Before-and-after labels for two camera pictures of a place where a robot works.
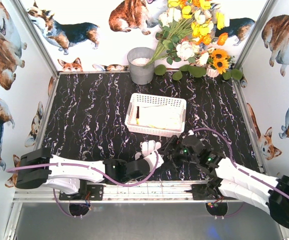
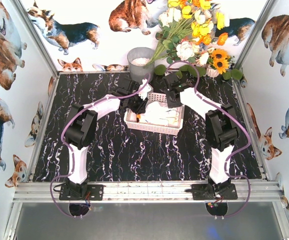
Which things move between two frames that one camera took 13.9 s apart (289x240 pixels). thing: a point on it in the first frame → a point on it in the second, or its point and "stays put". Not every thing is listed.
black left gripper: x=139 y=155 → x=138 y=105
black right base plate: x=204 y=191 stays put
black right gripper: x=175 y=144 → x=172 y=99
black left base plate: x=86 y=192 stays put
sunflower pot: x=221 y=63 stays put
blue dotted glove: x=148 y=148 → x=156 y=113
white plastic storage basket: x=155 y=115 stays put
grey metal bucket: x=137 y=58 stays put
